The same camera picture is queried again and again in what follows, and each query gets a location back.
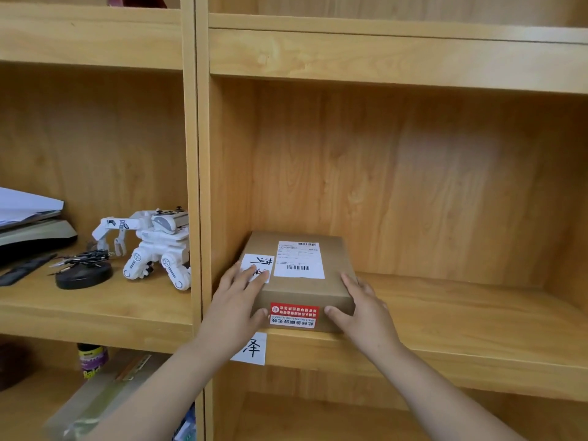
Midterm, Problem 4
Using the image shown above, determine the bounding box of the person's left hand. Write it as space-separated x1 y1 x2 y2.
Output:
196 261 271 363

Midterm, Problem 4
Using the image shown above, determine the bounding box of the person's right hand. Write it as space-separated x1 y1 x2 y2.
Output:
324 272 405 363

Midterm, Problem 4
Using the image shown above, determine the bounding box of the brown parcel box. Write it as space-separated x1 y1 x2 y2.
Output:
236 231 358 334

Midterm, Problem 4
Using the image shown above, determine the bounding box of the wooden shelf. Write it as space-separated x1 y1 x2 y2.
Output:
0 0 588 441

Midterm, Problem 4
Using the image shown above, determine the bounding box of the person's right forearm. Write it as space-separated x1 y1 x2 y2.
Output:
367 342 524 441

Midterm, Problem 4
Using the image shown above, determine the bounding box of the person's left forearm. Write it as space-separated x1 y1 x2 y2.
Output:
85 342 239 441

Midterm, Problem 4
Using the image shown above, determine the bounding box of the white robot toy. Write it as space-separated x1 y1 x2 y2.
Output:
91 206 192 292

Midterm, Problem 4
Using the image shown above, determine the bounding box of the small white basket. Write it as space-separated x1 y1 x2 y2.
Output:
172 404 197 441

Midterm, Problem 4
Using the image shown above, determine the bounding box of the pink spray bottle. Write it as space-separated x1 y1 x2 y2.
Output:
77 343 110 381

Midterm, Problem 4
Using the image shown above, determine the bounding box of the crumpled taped small carton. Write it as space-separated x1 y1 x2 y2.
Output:
43 349 171 441

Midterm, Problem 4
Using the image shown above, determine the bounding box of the black round base figurine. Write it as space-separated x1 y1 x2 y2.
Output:
48 250 114 290

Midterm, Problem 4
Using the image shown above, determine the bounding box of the grey electronic scale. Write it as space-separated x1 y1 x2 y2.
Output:
0 217 79 288

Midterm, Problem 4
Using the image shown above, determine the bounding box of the folded white paper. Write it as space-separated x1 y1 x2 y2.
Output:
0 187 65 228

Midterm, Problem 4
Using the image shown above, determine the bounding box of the red plunger wooden handle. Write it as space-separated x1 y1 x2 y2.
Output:
108 0 168 9

